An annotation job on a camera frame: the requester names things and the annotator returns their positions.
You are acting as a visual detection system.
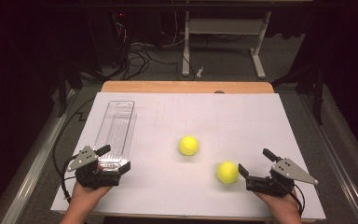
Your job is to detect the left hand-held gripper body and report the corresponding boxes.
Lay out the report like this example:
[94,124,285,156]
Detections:
[66,145,122,190]

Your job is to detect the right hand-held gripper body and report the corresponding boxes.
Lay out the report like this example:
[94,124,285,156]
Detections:
[245,157,320,198]

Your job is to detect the yellow tennis ball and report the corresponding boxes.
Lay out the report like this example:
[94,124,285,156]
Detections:
[178,134,200,157]
[215,161,240,185]

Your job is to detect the clear plastic container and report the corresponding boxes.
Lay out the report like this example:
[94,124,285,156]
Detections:
[92,100,138,173]

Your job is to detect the person's left hand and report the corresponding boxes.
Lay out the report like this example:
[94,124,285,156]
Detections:
[70,180,113,208]

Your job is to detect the person's right hand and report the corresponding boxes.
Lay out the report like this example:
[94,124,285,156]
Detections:
[254,188,303,216]

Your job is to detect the black metal stand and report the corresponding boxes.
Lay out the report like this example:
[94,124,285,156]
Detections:
[55,59,106,118]
[271,62,325,125]

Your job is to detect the white board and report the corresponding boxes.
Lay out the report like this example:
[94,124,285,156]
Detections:
[49,91,326,222]

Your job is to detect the wooden table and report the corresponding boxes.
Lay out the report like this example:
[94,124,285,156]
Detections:
[57,80,316,224]

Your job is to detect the black computer tower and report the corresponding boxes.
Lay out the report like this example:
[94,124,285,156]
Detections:
[87,8,131,68]

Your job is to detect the left hand-held gripper black cable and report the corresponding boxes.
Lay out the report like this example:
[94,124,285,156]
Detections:
[60,154,79,203]

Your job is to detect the hand-held gripper black cable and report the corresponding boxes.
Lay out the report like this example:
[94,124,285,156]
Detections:
[273,177,306,217]
[60,154,79,203]

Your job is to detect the right hand-held gripper black cable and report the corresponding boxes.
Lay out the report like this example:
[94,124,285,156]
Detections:
[273,177,306,217]

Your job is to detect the long black cable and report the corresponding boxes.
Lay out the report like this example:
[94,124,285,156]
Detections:
[52,96,96,179]

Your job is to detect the grey metal rail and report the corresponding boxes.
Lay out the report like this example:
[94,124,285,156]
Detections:
[297,92,358,224]
[0,88,77,224]

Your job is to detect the tangle of black cables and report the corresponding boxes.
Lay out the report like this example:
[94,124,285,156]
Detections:
[105,21,197,82]

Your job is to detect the white metal desk frame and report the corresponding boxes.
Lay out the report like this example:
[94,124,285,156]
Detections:
[181,10,273,80]

